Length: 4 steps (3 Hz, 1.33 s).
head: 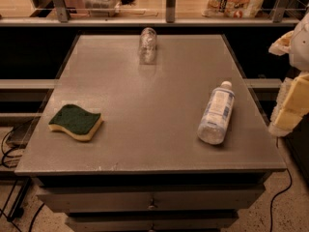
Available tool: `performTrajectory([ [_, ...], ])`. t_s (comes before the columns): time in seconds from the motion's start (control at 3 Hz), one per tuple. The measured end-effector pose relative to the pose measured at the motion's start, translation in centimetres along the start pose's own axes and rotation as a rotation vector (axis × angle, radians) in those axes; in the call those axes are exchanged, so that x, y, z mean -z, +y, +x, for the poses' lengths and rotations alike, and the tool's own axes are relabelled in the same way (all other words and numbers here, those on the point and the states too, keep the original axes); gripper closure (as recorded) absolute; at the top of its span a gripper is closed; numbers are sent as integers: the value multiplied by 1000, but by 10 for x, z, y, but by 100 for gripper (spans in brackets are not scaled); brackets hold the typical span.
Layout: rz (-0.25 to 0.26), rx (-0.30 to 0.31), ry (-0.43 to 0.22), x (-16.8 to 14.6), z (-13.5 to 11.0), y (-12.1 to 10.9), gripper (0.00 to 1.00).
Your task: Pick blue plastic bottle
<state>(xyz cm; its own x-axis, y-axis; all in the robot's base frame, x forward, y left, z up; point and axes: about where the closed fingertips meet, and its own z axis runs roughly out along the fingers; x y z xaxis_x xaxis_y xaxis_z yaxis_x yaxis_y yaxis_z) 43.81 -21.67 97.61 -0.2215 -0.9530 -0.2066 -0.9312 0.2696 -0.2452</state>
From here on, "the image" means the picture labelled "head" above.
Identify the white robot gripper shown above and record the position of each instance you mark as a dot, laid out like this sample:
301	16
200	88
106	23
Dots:
300	47

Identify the blue label plastic bottle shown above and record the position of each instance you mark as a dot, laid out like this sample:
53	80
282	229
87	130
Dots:
216	117

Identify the printed snack bag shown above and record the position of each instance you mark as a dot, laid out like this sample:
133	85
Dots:
232	8

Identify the grey drawer cabinet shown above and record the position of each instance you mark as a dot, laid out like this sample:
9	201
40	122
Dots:
148	203

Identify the clear plastic storage box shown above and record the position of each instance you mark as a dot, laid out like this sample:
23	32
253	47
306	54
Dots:
104	8

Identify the green yellow sponge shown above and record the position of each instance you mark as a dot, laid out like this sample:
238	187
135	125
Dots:
76	122

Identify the metal shelf rail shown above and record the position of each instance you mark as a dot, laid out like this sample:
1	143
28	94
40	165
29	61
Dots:
142	13

